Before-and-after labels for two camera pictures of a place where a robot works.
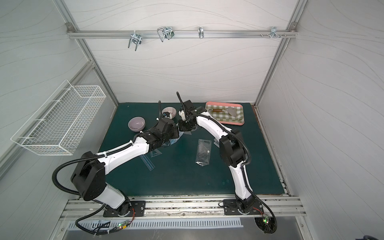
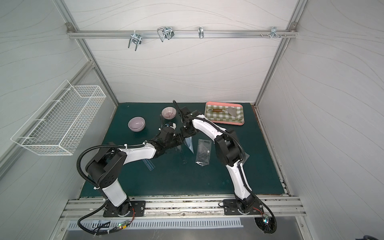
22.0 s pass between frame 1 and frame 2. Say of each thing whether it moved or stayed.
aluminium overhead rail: stayed
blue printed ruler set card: moved
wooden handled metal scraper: stayed
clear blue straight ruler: stayed
